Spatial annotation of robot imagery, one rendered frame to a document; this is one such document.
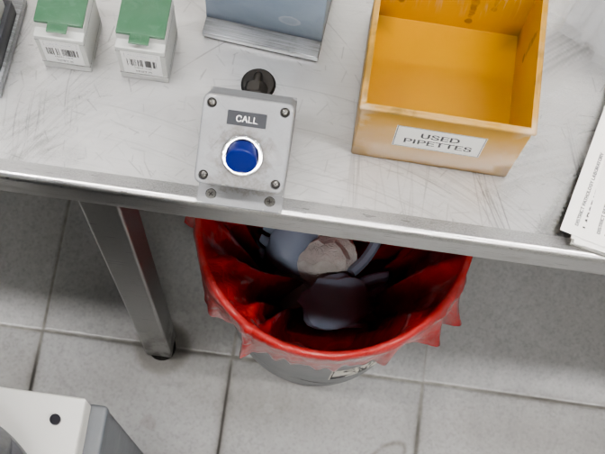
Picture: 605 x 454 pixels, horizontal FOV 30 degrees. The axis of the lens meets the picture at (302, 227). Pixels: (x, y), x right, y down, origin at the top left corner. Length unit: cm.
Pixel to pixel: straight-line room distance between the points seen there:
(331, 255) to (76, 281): 45
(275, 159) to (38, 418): 26
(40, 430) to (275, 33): 38
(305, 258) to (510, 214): 69
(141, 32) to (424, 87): 24
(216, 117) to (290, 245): 74
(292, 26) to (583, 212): 28
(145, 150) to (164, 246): 89
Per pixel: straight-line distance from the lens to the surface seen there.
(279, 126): 86
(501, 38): 99
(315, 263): 158
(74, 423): 86
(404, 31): 98
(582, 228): 94
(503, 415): 181
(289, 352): 134
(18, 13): 99
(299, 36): 97
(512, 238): 93
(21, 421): 86
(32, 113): 96
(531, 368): 183
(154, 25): 91
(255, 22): 96
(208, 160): 87
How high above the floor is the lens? 175
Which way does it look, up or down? 72 degrees down
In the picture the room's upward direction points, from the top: 8 degrees clockwise
